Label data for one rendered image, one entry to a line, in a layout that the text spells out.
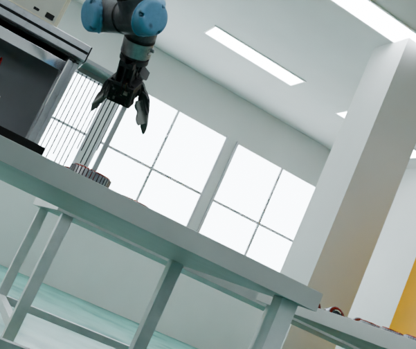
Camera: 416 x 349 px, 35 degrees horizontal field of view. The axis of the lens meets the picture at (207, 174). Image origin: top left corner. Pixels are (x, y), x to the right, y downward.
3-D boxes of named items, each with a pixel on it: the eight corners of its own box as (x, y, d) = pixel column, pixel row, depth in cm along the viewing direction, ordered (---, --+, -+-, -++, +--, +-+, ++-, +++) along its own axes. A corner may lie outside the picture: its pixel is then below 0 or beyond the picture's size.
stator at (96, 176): (102, 189, 159) (108, 175, 160) (61, 171, 160) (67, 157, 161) (109, 197, 170) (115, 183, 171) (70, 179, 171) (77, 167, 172)
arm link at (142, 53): (131, 28, 158) (161, 42, 158) (127, 46, 161) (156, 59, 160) (119, 37, 152) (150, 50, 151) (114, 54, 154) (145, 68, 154)
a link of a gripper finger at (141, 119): (136, 140, 164) (124, 106, 160) (144, 131, 169) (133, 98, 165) (147, 139, 163) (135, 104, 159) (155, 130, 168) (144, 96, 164)
